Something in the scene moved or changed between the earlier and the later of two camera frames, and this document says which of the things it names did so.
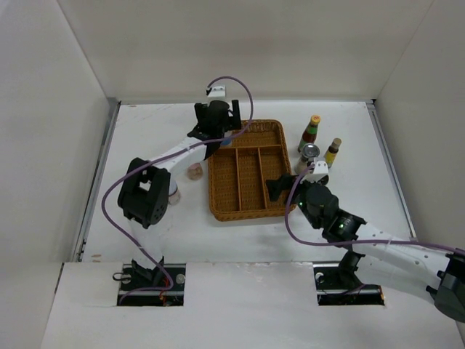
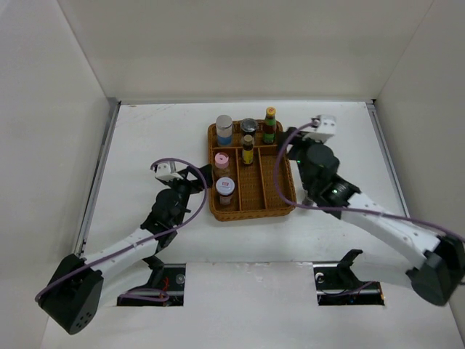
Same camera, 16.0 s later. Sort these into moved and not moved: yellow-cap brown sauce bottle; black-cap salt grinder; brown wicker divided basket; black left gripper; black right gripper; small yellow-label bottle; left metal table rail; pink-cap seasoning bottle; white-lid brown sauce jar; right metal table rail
Moved: white-lid brown sauce jar; pink-cap seasoning bottle; black left gripper; small yellow-label bottle; black right gripper; black-cap salt grinder; yellow-cap brown sauce bottle
Not moved: left metal table rail; right metal table rail; brown wicker divided basket
